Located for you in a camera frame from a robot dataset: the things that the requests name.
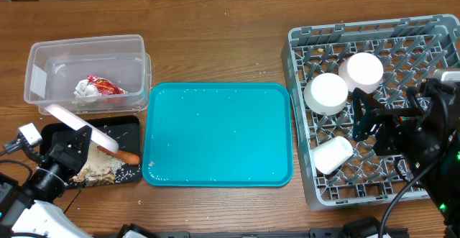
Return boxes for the white tissue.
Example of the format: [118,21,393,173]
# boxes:
[74,79,100,98]

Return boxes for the orange carrot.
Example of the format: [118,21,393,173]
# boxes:
[97,146,140,165]

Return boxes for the white cup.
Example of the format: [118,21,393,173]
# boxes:
[312,136,353,175]

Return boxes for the clear plastic bin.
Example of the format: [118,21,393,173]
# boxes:
[24,35,152,114]

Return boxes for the red snack wrapper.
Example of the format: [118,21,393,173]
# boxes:
[87,75,127,96]

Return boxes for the rice and peanut shell pile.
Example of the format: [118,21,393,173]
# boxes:
[72,142,125,186]

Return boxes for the teal serving tray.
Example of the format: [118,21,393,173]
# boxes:
[142,83,294,188]

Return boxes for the grey dishwasher rack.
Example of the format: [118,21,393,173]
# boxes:
[282,14,459,211]

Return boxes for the black rectangular tray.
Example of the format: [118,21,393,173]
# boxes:
[40,115,142,189]

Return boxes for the pink bowl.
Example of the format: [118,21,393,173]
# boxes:
[339,52,384,93]

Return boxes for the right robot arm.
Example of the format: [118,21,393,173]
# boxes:
[352,68,459,237]

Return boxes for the pink plate with peanut shells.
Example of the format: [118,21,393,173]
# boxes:
[45,104,119,153]

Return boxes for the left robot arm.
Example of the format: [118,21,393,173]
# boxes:
[1,123,92,237]

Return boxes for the white bowl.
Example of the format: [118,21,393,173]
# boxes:
[303,73,349,116]

